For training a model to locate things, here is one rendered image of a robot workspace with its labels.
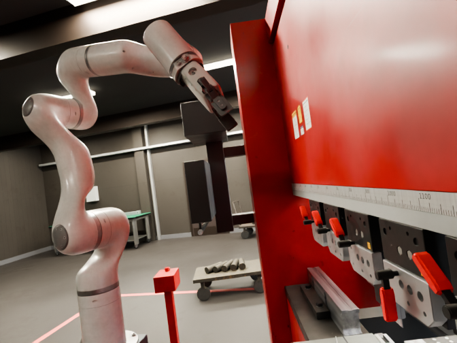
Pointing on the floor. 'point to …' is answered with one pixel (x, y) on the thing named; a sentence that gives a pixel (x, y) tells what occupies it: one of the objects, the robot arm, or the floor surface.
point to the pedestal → (168, 278)
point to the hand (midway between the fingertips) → (228, 118)
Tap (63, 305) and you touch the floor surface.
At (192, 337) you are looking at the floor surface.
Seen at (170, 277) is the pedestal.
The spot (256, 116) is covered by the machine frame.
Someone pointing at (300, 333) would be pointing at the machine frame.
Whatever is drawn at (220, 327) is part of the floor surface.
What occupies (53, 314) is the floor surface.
